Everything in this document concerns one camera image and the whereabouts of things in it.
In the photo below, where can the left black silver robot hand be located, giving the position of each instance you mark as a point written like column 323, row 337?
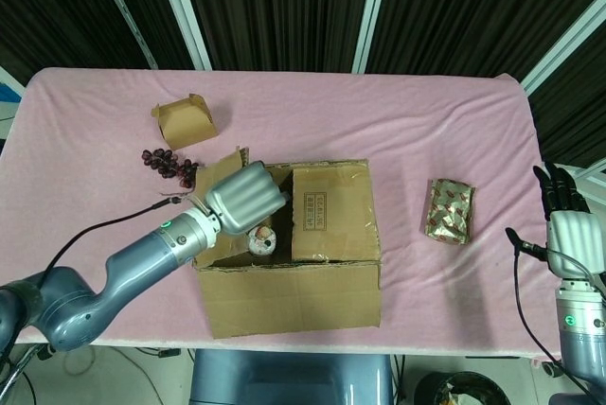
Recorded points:
column 246, row 197

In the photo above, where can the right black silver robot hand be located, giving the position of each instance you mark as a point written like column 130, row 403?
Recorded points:
column 575, row 244

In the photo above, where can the large cardboard box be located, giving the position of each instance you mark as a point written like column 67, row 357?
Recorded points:
column 293, row 296

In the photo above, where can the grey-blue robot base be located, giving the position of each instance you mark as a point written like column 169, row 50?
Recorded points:
column 284, row 376

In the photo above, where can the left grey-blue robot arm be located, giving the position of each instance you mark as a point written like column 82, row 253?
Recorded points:
column 118, row 272

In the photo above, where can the pink white dessert cup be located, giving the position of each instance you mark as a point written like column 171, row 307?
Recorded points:
column 262, row 239

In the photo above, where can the white metal rack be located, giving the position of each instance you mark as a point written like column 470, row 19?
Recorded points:
column 592, row 170

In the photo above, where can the bunch of dark red grapes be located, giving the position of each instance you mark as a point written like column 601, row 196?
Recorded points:
column 165, row 163

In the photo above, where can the small kraft paper box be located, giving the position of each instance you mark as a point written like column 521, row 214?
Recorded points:
column 187, row 123

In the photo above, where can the pink table cloth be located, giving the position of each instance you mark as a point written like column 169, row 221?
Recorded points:
column 331, row 107

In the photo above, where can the gold foil snack packet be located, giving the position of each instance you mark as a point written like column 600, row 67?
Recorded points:
column 450, row 211

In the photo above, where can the black power adapter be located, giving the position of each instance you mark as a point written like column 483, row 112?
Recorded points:
column 168, row 353

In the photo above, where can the black waste bin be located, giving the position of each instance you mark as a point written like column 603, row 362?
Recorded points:
column 435, row 391

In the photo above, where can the chrome stand legs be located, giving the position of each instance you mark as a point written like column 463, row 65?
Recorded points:
column 19, row 376

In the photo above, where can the white metal frame post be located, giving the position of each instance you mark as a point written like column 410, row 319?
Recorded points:
column 563, row 47
column 373, row 7
column 182, row 7

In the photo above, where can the thin grey frame strip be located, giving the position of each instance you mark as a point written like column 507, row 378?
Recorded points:
column 122, row 7

